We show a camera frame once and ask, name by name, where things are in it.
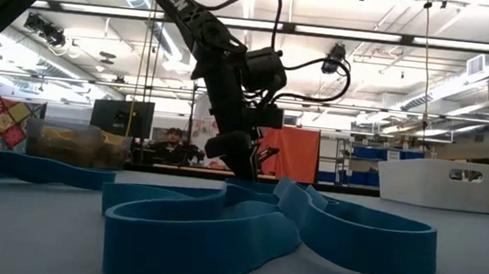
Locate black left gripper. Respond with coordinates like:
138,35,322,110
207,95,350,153
182,50,289,185

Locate tan rubber band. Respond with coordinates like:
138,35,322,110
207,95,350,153
40,125,93,150
43,135,131,172
90,130,132,150

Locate white floral banner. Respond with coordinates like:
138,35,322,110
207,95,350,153
187,93,236,171

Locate person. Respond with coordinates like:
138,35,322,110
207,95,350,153
150,124,210,169

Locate orange cloth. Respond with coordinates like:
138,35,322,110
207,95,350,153
254,124,322,184

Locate blue storage bins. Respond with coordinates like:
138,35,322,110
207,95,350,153
317,165,381,189
351,143,426,166

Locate black monitor screen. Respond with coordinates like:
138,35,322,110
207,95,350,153
88,96,157,141

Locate grey plastic basket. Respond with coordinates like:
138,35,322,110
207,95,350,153
23,117,134,174

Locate black overhead light bar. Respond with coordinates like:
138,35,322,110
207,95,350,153
30,0,489,55

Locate white plastic basket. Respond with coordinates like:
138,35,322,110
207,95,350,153
373,152,489,216

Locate blue table mat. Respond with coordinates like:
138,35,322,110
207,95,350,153
0,157,489,274

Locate colourful patchwork quilt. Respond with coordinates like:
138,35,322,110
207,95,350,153
0,97,48,156

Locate white ceiling air vent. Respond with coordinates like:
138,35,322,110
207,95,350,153
465,51,488,79

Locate black tubular stand frame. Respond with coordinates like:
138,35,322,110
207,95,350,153
183,80,202,169

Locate thin black horizontal rail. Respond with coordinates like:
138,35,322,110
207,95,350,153
0,69,489,124

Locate black camera with cable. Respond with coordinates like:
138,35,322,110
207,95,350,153
320,40,354,79

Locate black left camera cable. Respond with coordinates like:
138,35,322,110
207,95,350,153
192,0,360,111

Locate thin hanging cable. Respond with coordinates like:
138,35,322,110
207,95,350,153
408,0,443,150

